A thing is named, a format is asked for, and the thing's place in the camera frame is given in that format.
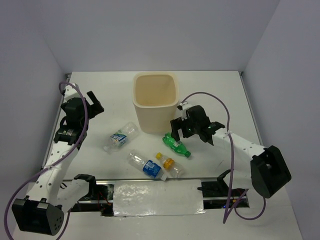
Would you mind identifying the clear bottle green-blue label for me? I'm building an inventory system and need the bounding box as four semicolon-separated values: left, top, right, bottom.
103;122;140;153

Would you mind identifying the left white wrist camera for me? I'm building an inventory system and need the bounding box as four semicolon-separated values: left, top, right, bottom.
63;83;80;102

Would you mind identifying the green plastic bottle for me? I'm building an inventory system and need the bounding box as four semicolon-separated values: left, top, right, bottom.
162;132;191;158

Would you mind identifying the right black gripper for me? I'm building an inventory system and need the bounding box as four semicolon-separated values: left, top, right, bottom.
171;114;200;142

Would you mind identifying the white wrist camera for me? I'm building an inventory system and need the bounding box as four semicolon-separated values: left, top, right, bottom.
177;101;193;121
63;83;80;102

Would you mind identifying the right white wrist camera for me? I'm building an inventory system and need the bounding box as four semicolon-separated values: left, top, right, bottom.
177;101;193;121

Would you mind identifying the right aluminium table rail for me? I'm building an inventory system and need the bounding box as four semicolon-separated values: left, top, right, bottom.
238;71;263;145

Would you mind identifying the silver foil tape sheet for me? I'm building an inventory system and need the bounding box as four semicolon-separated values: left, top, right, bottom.
113;179;206;217

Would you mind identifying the clear bottle blue label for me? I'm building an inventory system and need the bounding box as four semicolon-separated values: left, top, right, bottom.
127;150;167;181

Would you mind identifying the clear bottle yellow cap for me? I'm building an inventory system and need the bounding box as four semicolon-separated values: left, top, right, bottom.
155;152;185;179

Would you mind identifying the cream plastic waste bin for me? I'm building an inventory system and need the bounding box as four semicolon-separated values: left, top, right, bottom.
132;71;180;134

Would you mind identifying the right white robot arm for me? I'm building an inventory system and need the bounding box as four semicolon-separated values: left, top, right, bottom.
170;104;292;199

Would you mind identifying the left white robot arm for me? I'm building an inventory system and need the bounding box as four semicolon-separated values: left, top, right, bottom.
11;91;104;236

